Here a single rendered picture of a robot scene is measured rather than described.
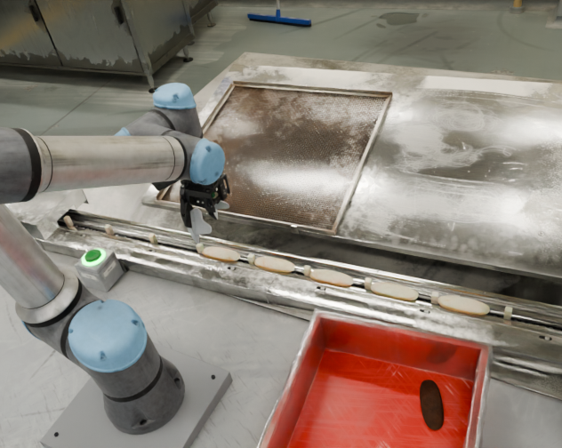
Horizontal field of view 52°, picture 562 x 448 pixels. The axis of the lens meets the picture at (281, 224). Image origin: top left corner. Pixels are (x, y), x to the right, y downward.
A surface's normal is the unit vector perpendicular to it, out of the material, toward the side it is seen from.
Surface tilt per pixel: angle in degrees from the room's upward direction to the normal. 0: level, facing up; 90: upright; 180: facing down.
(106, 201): 0
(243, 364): 0
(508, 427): 0
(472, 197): 10
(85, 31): 90
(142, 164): 86
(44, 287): 91
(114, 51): 90
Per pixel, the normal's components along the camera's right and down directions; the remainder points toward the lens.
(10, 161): 0.66, 0.00
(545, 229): -0.21, -0.63
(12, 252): 0.72, 0.39
